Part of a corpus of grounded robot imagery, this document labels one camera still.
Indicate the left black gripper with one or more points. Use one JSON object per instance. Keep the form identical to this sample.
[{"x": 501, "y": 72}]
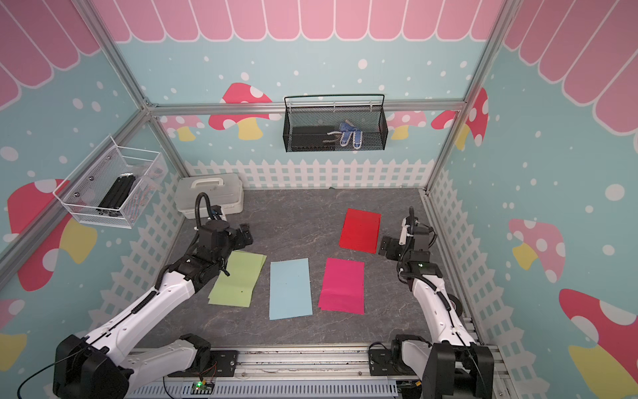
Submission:
[{"x": 235, "y": 235}]

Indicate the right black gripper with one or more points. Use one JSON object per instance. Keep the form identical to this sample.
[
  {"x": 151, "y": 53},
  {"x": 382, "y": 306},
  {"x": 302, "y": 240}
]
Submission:
[{"x": 395, "y": 245}]

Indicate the large green paper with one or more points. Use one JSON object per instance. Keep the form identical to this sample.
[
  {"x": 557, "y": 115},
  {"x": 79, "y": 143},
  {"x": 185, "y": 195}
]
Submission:
[{"x": 236, "y": 290}]

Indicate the red paper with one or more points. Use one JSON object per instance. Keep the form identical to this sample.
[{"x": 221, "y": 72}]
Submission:
[{"x": 360, "y": 231}]

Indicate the blue paper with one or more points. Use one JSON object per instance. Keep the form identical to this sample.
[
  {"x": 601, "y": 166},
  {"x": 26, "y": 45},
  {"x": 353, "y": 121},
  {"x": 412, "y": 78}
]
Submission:
[{"x": 290, "y": 289}]

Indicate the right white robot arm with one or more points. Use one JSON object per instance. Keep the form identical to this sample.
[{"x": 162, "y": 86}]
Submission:
[{"x": 451, "y": 363}]

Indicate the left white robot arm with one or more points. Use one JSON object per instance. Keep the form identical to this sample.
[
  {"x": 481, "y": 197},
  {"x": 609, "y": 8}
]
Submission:
[{"x": 102, "y": 364}]

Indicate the white plastic storage box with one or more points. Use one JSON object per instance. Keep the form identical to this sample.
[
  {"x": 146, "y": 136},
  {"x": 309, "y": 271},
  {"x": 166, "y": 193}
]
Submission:
[{"x": 226, "y": 190}]

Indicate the black tape roll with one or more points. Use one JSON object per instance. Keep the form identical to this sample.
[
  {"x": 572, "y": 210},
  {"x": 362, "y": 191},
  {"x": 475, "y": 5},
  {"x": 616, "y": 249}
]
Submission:
[{"x": 456, "y": 305}]

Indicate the black box in mesh basket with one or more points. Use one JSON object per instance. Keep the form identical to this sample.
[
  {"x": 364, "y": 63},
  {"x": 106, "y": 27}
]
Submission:
[{"x": 311, "y": 139}]

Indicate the blue white item in basket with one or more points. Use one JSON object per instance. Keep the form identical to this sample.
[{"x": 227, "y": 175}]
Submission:
[{"x": 347, "y": 135}]

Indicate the green lit circuit board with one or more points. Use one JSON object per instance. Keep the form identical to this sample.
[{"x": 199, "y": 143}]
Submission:
[{"x": 202, "y": 388}]

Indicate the black block in wire basket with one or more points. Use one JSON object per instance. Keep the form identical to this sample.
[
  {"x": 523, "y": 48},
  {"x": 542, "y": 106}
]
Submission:
[{"x": 116, "y": 196}]

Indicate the white wire wall basket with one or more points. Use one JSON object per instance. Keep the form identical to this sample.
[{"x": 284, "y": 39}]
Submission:
[{"x": 83, "y": 190}]

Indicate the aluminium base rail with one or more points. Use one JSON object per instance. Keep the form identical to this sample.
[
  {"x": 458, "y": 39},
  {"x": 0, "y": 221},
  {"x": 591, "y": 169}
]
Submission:
[{"x": 359, "y": 370}]

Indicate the black mesh wall basket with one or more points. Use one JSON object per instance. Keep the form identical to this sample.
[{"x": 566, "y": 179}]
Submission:
[{"x": 366, "y": 111}]

